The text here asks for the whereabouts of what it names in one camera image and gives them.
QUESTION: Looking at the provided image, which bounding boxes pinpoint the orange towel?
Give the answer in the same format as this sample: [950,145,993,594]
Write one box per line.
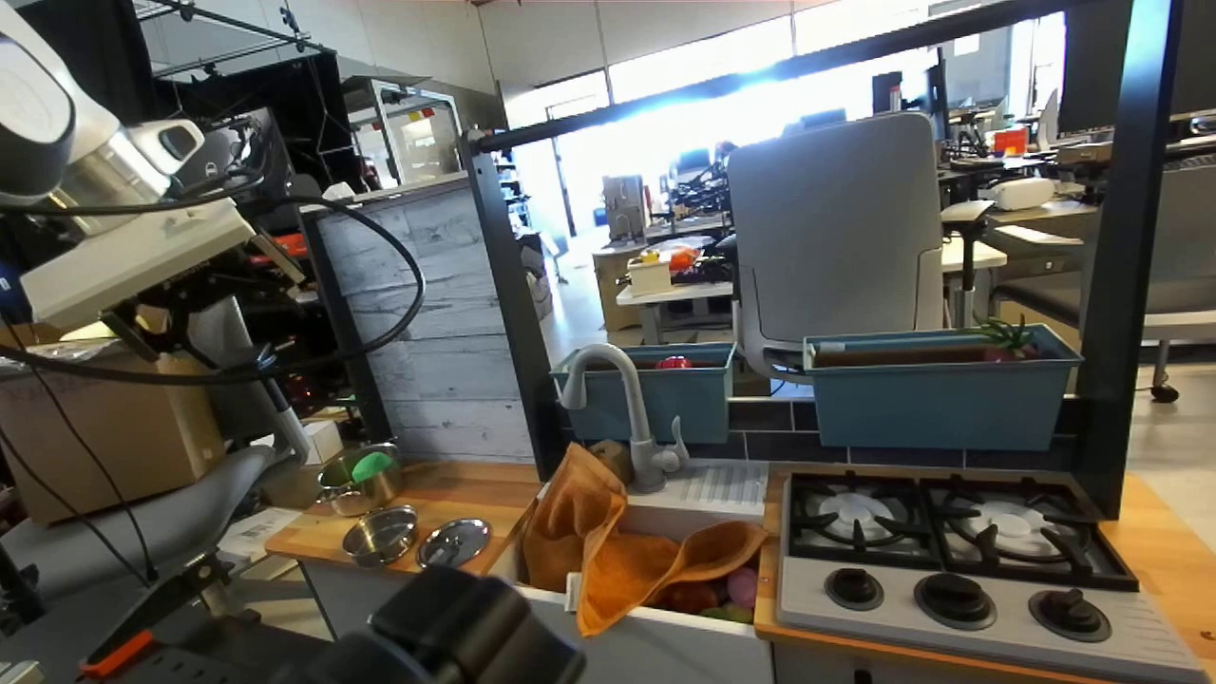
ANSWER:
[521,444,762,639]

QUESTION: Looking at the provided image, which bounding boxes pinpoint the small steel pot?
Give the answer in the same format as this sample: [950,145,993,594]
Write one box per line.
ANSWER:
[343,507,419,568]

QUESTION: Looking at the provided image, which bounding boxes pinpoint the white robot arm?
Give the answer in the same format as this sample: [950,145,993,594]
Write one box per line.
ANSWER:
[0,7,253,331]

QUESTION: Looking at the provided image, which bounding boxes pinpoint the steel pot lid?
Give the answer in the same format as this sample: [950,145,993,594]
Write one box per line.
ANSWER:
[419,518,491,568]

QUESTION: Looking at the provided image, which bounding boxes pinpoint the large steel pot with toys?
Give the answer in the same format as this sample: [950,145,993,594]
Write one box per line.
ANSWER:
[314,450,396,518]

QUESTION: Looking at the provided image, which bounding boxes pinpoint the left teal planter box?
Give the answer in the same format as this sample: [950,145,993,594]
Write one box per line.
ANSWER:
[570,346,734,444]

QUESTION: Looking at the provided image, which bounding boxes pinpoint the teal planter box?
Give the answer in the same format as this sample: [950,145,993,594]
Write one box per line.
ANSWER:
[570,346,734,444]
[801,326,1078,451]

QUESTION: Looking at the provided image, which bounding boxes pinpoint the grey faucet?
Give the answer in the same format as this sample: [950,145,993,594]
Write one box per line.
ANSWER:
[554,338,696,494]

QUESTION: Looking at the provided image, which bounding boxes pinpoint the grey wood backsplash panel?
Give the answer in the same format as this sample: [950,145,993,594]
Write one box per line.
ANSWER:
[314,180,532,460]

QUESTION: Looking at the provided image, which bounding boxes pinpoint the white chair back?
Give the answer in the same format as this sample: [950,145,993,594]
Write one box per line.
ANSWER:
[729,113,941,378]

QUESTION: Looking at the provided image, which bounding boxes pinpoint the pink toy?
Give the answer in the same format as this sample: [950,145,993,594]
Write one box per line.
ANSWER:
[727,568,755,608]

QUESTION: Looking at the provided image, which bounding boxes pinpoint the white sink basin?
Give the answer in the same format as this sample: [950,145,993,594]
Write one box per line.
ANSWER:
[496,451,771,684]

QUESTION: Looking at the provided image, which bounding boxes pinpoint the right teal planter box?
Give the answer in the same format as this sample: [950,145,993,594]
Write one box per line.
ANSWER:
[801,326,1078,451]

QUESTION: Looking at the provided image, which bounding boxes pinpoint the toy stove top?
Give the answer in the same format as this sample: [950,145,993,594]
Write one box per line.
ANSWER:
[774,473,1203,684]

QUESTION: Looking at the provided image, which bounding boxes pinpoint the grey office chair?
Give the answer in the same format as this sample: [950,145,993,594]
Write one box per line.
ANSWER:
[0,290,314,613]

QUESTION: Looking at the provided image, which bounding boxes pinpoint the cardboard box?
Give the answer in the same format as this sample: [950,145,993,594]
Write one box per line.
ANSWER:
[0,338,226,525]

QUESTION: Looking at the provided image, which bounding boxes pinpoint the black camera mount foreground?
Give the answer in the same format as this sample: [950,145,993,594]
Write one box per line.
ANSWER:
[74,568,586,684]

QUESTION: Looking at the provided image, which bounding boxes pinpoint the black frame rod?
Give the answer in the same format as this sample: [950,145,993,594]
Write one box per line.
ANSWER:
[462,0,1185,518]

